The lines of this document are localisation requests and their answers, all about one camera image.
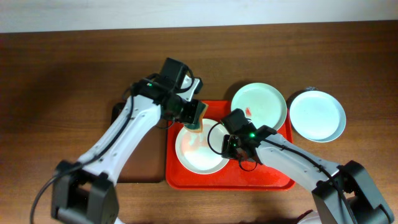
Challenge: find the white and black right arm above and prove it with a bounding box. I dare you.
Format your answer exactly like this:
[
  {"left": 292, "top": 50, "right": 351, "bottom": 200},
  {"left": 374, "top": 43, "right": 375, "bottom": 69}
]
[{"left": 224, "top": 124, "right": 394, "bottom": 223}]

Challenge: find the white plate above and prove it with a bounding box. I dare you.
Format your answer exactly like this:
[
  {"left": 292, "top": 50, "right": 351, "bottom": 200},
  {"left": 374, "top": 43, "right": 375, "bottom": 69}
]
[{"left": 175, "top": 119, "right": 229, "bottom": 175}]

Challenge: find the green and yellow sponge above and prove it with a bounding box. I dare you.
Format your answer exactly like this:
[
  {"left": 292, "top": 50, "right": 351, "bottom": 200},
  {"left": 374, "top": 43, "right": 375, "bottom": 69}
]
[{"left": 184, "top": 101, "right": 208, "bottom": 133}]

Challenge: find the light green plate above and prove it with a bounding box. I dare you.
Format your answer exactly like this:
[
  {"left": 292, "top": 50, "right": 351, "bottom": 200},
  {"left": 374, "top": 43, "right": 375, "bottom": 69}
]
[{"left": 231, "top": 83, "right": 287, "bottom": 130}]

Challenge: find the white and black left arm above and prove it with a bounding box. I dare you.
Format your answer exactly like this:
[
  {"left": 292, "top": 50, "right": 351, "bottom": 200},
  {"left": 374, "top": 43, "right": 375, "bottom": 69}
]
[{"left": 51, "top": 77, "right": 206, "bottom": 223}]

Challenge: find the red plastic tray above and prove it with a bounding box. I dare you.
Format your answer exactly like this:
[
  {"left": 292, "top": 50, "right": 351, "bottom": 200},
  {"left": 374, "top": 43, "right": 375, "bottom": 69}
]
[{"left": 164, "top": 99, "right": 296, "bottom": 191}]

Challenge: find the light blue plate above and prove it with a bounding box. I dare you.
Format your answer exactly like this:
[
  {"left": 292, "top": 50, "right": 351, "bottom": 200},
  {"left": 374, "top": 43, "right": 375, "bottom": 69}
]
[{"left": 290, "top": 90, "right": 346, "bottom": 142}]

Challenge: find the brown tray with black rim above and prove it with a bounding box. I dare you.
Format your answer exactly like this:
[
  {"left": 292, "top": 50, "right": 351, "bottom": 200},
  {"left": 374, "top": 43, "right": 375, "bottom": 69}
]
[{"left": 111, "top": 101, "right": 170, "bottom": 184}]

